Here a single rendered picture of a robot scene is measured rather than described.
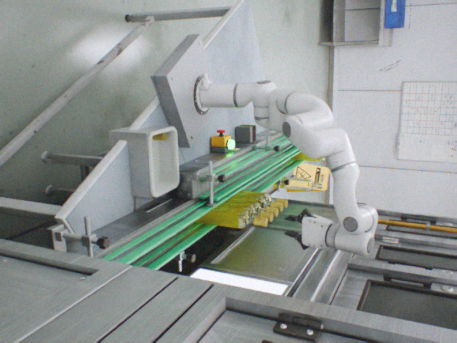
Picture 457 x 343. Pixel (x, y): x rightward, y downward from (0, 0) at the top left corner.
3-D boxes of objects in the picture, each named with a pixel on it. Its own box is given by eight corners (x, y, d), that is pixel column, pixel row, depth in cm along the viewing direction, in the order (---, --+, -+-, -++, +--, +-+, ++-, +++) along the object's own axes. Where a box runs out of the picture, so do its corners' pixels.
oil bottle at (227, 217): (192, 222, 172) (245, 230, 163) (192, 207, 171) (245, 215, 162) (200, 218, 177) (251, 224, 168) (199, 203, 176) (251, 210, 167)
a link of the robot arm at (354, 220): (338, 169, 150) (360, 231, 147) (318, 173, 140) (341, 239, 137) (361, 160, 144) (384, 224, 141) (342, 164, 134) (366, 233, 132)
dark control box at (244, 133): (234, 141, 233) (250, 143, 230) (234, 126, 231) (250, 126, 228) (241, 139, 240) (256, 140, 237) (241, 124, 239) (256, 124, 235)
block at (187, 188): (176, 198, 173) (192, 200, 170) (175, 173, 170) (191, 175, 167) (181, 195, 176) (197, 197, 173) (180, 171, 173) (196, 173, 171)
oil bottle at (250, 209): (200, 217, 177) (251, 224, 169) (200, 203, 176) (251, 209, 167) (207, 213, 182) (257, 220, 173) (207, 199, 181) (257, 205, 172)
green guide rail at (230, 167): (198, 180, 172) (217, 182, 169) (198, 177, 172) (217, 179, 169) (316, 120, 326) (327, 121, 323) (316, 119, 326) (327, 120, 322)
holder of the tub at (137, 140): (132, 210, 159) (151, 213, 156) (126, 132, 153) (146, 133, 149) (160, 197, 174) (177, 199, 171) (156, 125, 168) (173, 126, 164)
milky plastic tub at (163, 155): (132, 196, 157) (153, 199, 154) (127, 131, 152) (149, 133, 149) (160, 184, 173) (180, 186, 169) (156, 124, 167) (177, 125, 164)
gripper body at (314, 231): (339, 248, 152) (309, 239, 159) (340, 218, 150) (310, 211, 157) (328, 254, 147) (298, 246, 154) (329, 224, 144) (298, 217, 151)
